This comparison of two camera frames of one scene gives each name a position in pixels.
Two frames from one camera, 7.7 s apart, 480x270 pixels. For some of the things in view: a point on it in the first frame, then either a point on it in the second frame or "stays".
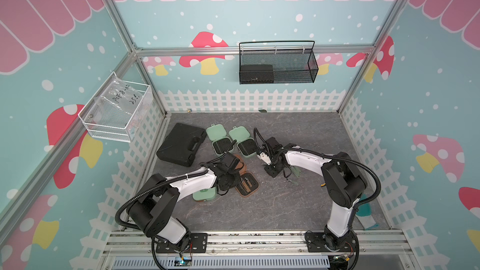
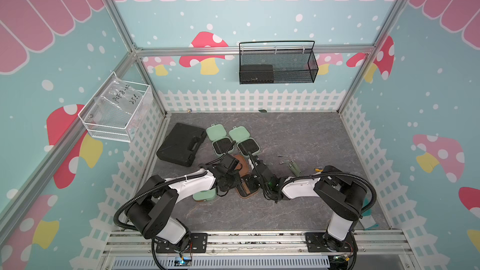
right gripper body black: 272,169 → 254,184
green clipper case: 220,141 stays
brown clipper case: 249,181 stays
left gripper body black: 232,180 stays
